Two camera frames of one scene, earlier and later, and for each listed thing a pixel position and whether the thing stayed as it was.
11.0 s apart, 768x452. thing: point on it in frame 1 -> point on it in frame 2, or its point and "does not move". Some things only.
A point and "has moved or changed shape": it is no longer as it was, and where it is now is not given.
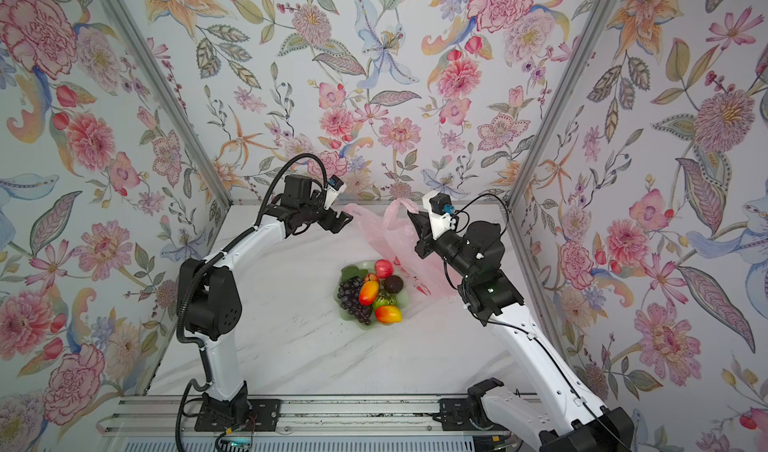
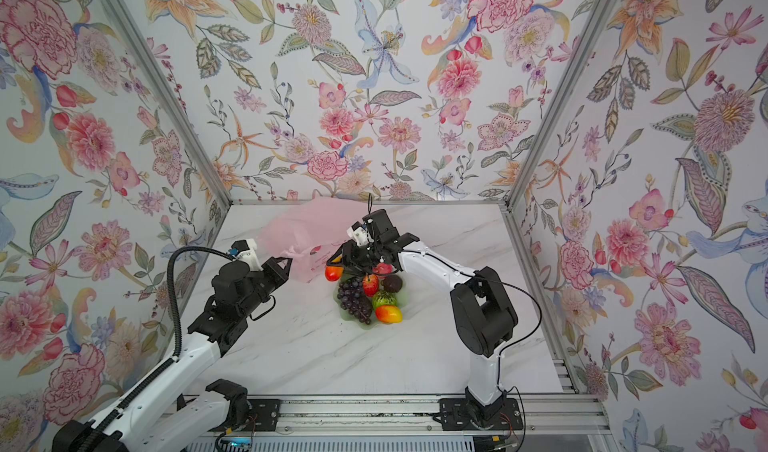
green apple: (385, 299) does not move
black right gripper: (424, 229) -> (351, 252)
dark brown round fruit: (393, 284) does not move
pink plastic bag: (398, 237) has moved or changed shape
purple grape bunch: (349, 297) does not move
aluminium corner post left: (157, 72) does not move
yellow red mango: (388, 314) does not move
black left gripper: (338, 224) -> (271, 268)
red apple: (368, 292) -> (333, 273)
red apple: (383, 269) has moved or changed shape
